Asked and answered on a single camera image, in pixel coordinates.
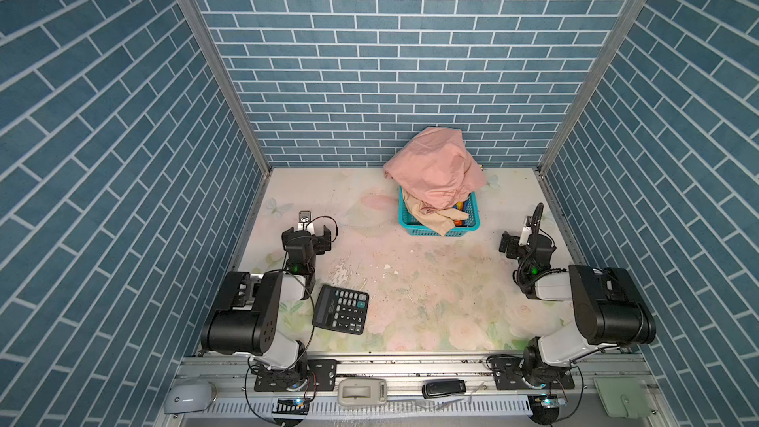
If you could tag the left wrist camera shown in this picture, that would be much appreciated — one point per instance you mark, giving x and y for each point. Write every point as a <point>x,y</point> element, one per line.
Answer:
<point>305,221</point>

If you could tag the multicolour cloth in basket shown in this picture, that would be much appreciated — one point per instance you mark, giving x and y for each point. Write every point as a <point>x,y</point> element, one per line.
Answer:
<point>461,215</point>

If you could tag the grey computer mouse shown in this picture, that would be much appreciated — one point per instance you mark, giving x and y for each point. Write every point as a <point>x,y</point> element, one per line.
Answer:
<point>190,397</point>

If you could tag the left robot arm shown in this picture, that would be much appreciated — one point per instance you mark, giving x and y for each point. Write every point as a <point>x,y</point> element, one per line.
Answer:
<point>244,315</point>

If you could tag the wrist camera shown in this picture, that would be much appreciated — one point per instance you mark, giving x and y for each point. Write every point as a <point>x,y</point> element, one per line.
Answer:
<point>526,232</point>
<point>305,221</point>

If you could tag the aluminium front rail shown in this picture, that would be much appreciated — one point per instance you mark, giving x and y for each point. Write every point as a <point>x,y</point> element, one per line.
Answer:
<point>406,374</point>

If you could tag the pink shorts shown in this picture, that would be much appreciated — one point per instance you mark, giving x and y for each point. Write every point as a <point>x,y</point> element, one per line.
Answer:
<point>436,168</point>

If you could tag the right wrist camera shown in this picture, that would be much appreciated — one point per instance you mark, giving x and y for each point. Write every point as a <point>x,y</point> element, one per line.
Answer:
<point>526,232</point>

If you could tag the black desk calculator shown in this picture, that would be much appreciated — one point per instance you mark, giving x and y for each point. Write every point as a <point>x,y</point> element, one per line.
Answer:
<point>341,310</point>

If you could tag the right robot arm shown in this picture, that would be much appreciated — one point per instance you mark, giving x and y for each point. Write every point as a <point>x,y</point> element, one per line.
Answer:
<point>608,310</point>

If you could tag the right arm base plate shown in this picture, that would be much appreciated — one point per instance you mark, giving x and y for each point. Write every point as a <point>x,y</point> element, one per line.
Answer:
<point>511,374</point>

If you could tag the white slotted cable duct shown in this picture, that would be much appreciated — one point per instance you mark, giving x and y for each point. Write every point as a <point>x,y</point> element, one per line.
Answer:
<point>329,409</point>

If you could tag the beige plastic holder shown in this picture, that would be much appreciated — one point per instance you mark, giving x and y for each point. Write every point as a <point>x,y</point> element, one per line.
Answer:
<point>358,392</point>

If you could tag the black car key fob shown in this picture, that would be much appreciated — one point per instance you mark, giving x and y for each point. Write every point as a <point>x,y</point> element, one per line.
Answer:
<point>436,389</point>

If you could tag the beige shorts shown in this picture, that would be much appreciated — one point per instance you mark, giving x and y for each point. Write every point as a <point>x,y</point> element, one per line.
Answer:
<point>439,221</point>

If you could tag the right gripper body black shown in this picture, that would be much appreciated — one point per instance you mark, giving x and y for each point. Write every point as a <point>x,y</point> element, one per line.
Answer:
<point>516,243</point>

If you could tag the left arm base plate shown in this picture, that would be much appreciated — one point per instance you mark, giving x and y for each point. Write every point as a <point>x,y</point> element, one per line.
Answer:
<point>296,375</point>

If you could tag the green leather wallet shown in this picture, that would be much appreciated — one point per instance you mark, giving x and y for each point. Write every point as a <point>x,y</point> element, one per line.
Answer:
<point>623,397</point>

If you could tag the left circuit board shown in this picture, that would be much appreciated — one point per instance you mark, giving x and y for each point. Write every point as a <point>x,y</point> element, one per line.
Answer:
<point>298,406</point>

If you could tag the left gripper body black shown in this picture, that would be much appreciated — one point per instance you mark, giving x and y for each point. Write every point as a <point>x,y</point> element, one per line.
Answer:
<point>305,237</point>

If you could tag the right circuit board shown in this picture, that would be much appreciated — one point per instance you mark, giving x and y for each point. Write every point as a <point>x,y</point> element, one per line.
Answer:
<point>546,402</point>

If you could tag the teal plastic basket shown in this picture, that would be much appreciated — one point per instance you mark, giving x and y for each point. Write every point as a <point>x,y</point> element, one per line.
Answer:
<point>413,227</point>

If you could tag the circuit board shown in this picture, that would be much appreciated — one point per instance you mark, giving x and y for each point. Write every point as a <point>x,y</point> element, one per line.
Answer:
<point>298,406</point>
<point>546,402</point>

